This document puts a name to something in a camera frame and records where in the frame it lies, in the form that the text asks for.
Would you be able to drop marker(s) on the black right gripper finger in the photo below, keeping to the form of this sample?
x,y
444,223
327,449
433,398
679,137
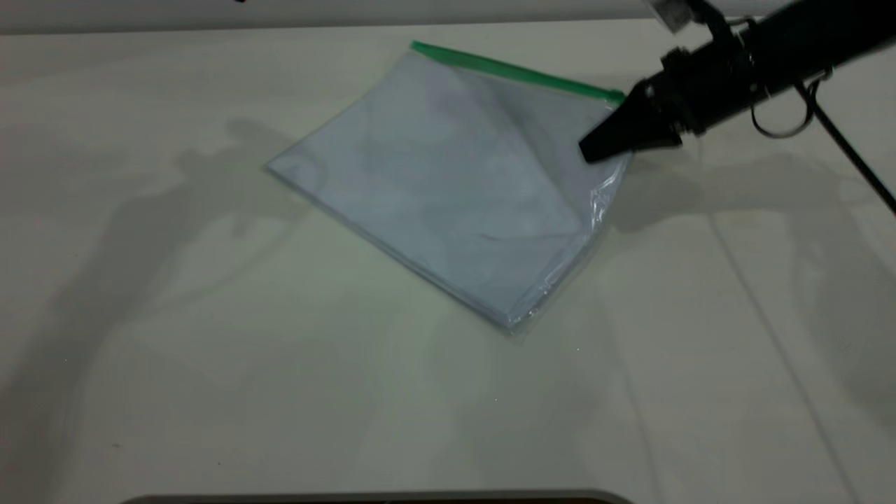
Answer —
x,y
623,126
661,142

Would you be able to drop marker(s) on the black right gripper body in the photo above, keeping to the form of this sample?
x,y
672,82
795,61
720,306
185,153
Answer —
x,y
700,84

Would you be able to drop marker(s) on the green zipper slider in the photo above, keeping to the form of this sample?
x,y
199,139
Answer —
x,y
617,96

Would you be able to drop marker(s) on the clear plastic zip bag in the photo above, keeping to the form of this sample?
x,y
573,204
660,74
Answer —
x,y
434,175

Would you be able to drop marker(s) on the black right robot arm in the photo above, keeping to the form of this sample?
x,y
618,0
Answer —
x,y
819,35

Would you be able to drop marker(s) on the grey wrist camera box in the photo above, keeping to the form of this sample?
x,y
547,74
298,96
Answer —
x,y
673,12

